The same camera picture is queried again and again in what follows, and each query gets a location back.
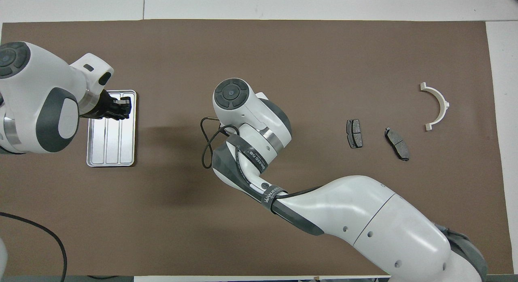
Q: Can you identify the dark angled brake pad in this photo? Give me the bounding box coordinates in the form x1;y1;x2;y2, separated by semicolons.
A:
384;127;410;161

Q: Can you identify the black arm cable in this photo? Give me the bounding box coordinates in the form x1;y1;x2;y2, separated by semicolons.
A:
0;211;67;282
200;117;324;201

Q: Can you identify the black printed cable strap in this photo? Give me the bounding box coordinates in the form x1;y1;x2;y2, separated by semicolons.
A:
261;184;288;212
226;136;270;174

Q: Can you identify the brown table mat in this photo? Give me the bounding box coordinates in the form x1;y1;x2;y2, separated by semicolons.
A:
0;19;514;276

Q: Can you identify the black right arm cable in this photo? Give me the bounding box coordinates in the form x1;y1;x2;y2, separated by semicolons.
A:
200;117;324;201

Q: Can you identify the dark rectangular brake pad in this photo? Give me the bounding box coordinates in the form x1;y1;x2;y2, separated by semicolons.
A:
346;119;363;149

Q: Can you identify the white semicircular bracket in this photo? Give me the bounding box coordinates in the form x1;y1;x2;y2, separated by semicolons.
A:
420;82;450;131

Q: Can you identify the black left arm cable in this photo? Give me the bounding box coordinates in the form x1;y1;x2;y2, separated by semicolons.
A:
0;211;67;282

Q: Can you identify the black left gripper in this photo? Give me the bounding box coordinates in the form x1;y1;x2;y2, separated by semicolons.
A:
81;89;132;121

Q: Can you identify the silver metal tray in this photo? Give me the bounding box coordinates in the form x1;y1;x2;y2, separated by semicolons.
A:
86;90;137;168

